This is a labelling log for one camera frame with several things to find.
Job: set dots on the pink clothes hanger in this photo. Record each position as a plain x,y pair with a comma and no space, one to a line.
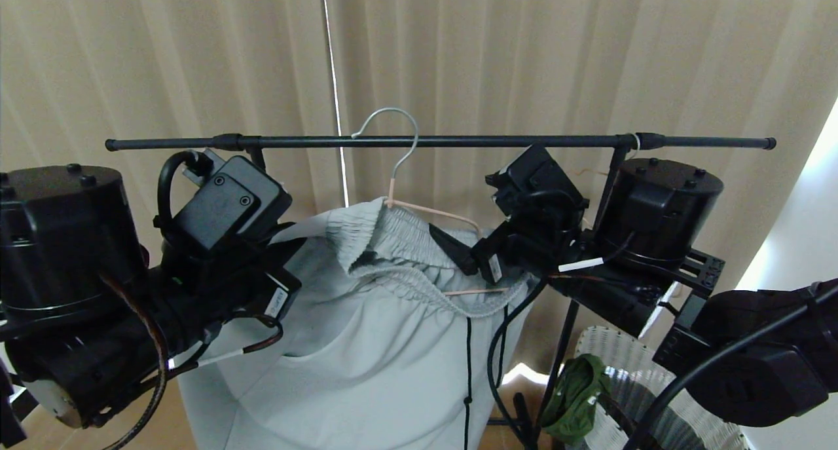
589,171
391,191

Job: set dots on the green garment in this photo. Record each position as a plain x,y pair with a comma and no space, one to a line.
576,397

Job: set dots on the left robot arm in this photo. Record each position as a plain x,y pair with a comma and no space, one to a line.
59,253

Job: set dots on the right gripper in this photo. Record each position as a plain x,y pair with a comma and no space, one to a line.
530,250

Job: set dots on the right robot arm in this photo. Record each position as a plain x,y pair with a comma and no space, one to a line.
661,207

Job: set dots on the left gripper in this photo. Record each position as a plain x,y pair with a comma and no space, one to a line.
236,286

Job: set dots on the pale grey shorts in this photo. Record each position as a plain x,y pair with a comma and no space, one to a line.
360,358

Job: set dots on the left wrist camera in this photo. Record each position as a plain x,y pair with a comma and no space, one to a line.
229,201

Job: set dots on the black clothes rack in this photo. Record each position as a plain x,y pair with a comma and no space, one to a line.
524,141

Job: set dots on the white laundry basket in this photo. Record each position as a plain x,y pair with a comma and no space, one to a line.
615,345

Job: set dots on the beige curtain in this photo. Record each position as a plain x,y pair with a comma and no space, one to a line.
524,57

